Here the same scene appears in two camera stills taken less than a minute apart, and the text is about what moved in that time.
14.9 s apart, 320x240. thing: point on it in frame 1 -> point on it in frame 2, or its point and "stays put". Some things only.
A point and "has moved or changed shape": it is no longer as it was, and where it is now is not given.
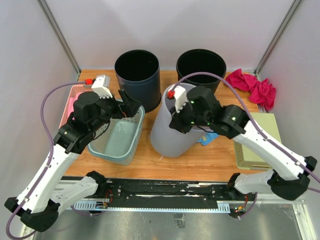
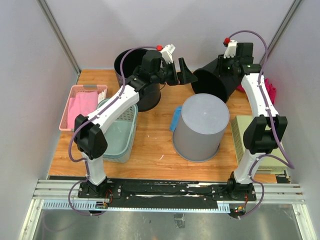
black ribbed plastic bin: [201, 60] has moved or changed shape
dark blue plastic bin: [138, 73] stays put
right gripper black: [177, 121] -> [221, 61]
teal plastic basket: [119, 142] has moved or changed shape
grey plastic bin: [166, 141] has moved or changed shape
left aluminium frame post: [61, 37] stays put
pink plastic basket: [75, 90] stays put
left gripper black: [129, 105] -> [185, 76]
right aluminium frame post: [290, 13] stays put
